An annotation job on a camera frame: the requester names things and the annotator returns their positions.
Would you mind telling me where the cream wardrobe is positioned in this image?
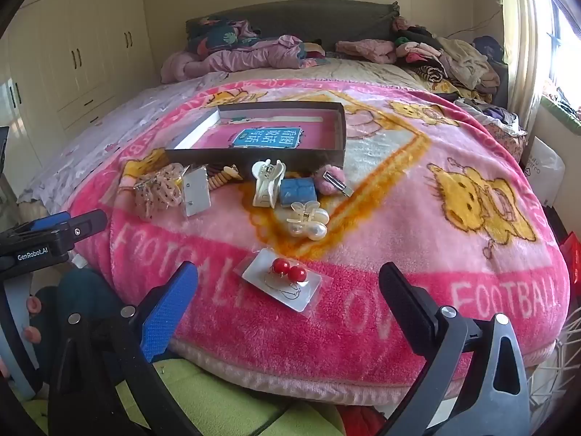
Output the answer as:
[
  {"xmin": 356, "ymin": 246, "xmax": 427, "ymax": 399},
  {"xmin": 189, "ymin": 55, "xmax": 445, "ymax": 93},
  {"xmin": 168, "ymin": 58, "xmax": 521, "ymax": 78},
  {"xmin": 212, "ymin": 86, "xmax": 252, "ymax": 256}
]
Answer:
[{"xmin": 0, "ymin": 0, "xmax": 157, "ymax": 178}]

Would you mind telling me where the white plastic bag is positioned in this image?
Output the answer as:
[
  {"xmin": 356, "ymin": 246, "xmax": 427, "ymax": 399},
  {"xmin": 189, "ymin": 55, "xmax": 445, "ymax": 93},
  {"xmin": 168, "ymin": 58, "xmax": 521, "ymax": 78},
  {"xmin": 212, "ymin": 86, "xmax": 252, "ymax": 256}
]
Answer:
[{"xmin": 522, "ymin": 136, "xmax": 566, "ymax": 207}]

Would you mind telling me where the pink fleece garment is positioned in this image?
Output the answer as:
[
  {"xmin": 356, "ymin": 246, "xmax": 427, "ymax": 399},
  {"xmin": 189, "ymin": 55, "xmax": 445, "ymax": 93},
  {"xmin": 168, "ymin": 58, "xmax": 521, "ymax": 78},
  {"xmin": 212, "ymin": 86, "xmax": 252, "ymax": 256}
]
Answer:
[{"xmin": 336, "ymin": 39, "xmax": 398, "ymax": 64}]

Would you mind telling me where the white wire rack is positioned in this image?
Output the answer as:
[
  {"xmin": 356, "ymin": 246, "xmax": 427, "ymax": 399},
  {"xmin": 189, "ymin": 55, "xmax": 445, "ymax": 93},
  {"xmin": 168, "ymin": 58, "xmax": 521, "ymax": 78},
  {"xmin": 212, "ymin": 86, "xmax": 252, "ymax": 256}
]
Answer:
[{"xmin": 529, "ymin": 309, "xmax": 581, "ymax": 436}]

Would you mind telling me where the lilac printed bedsheet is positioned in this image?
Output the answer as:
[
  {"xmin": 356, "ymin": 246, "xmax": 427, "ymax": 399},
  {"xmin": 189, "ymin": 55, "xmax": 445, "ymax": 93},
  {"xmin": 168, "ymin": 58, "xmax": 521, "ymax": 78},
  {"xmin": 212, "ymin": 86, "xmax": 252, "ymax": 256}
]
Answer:
[{"xmin": 18, "ymin": 73, "xmax": 219, "ymax": 205}]

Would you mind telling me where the small pearl hair claw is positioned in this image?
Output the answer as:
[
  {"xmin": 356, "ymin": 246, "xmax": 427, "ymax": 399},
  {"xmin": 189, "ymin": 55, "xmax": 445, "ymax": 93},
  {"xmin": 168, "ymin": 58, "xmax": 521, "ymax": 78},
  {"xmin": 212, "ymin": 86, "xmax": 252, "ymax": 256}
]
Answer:
[{"xmin": 286, "ymin": 200, "xmax": 330, "ymax": 241}]

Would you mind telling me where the red ball earrings card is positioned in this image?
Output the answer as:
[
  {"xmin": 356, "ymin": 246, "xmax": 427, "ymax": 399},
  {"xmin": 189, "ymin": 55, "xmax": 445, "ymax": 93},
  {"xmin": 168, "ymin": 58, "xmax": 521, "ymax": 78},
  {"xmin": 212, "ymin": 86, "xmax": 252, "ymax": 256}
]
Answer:
[{"xmin": 241, "ymin": 248, "xmax": 334, "ymax": 313}]

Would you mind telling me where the window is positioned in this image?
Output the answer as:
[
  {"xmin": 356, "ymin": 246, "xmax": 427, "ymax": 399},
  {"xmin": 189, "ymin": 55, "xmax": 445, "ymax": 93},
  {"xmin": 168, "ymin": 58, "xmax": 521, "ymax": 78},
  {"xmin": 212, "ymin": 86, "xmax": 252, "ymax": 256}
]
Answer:
[{"xmin": 540, "ymin": 0, "xmax": 581, "ymax": 114}]

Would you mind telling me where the dark floral pillow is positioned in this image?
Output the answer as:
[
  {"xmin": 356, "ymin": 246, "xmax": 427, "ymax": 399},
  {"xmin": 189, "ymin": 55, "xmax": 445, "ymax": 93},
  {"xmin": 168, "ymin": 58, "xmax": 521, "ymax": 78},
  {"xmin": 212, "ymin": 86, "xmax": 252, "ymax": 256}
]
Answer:
[{"xmin": 187, "ymin": 17, "xmax": 261, "ymax": 55}]

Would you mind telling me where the pile of clothes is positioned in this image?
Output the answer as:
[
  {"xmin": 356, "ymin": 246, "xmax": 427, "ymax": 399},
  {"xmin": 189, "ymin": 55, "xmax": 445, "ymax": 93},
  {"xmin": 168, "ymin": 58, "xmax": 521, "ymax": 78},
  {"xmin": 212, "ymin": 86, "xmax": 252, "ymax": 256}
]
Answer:
[{"xmin": 393, "ymin": 16, "xmax": 527, "ymax": 137}]

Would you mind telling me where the lime green cloth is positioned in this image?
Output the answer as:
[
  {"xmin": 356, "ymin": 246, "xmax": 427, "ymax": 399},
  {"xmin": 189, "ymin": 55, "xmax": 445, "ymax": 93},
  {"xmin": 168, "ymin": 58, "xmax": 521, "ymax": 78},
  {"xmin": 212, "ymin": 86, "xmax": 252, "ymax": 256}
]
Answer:
[{"xmin": 23, "ymin": 359, "xmax": 346, "ymax": 436}]

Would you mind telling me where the dark cardboard box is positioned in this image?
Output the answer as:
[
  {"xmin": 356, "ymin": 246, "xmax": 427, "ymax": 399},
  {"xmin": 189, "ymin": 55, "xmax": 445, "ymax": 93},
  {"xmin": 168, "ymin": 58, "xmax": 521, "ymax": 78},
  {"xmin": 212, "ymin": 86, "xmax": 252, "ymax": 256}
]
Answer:
[{"xmin": 164, "ymin": 101, "xmax": 348, "ymax": 172}]

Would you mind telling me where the pale curtain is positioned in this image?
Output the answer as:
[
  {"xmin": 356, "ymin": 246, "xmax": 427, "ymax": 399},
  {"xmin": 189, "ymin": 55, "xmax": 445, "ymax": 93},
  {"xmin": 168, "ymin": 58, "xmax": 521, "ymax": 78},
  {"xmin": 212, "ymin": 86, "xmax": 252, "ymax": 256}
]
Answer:
[{"xmin": 497, "ymin": 0, "xmax": 559, "ymax": 119}]

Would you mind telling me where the orange spiral hair tie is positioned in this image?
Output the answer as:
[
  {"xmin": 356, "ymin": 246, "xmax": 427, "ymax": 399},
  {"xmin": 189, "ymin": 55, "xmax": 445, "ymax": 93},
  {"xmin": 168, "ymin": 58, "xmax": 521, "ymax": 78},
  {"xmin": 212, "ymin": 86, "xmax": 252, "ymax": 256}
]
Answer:
[{"xmin": 208, "ymin": 163, "xmax": 243, "ymax": 190}]

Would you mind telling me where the dark green headboard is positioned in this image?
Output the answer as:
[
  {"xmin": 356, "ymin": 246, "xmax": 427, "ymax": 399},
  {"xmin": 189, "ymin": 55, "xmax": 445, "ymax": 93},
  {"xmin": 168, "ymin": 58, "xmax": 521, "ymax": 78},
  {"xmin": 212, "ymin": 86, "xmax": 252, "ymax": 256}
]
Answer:
[{"xmin": 185, "ymin": 1, "xmax": 401, "ymax": 55}]

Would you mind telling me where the large cream hair claw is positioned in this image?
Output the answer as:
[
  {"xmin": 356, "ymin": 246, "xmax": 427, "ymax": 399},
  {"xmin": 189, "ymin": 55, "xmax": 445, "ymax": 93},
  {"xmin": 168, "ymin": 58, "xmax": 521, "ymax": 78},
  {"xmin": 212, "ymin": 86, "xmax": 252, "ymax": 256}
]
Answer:
[{"xmin": 251, "ymin": 159, "xmax": 288, "ymax": 210}]

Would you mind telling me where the red bag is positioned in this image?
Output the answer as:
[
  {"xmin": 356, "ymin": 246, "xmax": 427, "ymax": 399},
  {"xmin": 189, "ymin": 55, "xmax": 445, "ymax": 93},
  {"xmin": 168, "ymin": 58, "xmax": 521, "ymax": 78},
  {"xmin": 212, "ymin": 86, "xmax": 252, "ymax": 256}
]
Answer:
[{"xmin": 560, "ymin": 231, "xmax": 581, "ymax": 291}]

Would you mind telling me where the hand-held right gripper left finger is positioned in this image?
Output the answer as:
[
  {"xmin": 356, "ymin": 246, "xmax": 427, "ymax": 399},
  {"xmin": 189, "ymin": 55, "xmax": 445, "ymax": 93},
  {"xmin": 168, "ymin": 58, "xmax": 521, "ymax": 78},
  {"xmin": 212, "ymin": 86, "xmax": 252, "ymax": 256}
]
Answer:
[{"xmin": 48, "ymin": 261, "xmax": 200, "ymax": 436}]

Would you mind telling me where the pink printed blanket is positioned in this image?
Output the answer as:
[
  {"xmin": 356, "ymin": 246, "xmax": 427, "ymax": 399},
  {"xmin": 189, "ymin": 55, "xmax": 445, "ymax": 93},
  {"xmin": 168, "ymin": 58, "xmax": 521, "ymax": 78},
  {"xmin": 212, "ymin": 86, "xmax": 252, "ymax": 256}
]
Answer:
[{"xmin": 68, "ymin": 77, "xmax": 570, "ymax": 405}]

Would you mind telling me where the pink quilt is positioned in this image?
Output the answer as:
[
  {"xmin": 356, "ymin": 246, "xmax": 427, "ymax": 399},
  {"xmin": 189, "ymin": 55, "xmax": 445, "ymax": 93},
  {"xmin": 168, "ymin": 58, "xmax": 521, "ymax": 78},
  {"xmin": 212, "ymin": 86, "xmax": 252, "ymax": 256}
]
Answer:
[{"xmin": 160, "ymin": 32, "xmax": 328, "ymax": 83}]

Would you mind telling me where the pink fluffy hair clip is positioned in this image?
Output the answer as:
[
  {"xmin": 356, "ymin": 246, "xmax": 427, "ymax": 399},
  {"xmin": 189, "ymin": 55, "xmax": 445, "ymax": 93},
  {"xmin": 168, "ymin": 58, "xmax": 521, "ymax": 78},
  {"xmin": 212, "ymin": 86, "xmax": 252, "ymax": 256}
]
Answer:
[{"xmin": 311, "ymin": 166, "xmax": 355, "ymax": 198}]

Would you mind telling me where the blue square hair clip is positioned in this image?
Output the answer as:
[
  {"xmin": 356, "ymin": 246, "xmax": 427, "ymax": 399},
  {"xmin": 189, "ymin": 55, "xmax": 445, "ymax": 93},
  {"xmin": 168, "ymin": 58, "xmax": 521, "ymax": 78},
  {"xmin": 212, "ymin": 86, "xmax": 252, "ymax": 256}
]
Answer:
[{"xmin": 278, "ymin": 177, "xmax": 318, "ymax": 206}]

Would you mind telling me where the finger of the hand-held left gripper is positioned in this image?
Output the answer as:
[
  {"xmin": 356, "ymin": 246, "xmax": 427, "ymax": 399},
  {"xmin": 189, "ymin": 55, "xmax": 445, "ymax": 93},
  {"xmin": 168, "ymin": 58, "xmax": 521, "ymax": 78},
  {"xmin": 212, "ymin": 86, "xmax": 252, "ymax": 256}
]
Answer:
[
  {"xmin": 18, "ymin": 211, "xmax": 72, "ymax": 233},
  {"xmin": 59, "ymin": 210, "xmax": 109, "ymax": 249}
]

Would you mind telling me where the person's left hand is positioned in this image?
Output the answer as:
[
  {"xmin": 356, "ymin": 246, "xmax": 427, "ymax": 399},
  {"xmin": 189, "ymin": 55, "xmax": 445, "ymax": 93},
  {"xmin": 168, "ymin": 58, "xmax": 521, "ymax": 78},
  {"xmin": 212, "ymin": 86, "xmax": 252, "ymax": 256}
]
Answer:
[{"xmin": 22, "ymin": 295, "xmax": 42, "ymax": 341}]

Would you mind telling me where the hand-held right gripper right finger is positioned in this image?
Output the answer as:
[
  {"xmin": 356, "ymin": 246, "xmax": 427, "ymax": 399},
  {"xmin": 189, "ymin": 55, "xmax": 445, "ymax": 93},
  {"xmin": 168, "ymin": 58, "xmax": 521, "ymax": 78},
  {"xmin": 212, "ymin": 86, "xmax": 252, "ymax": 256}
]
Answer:
[{"xmin": 378, "ymin": 262, "xmax": 533, "ymax": 436}]

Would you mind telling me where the dark teal clothing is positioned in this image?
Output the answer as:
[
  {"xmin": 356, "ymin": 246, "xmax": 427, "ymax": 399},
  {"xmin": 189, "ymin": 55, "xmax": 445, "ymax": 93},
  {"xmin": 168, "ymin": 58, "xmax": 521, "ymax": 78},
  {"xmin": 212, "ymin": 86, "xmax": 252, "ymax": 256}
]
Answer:
[{"xmin": 32, "ymin": 268, "xmax": 137, "ymax": 373}]

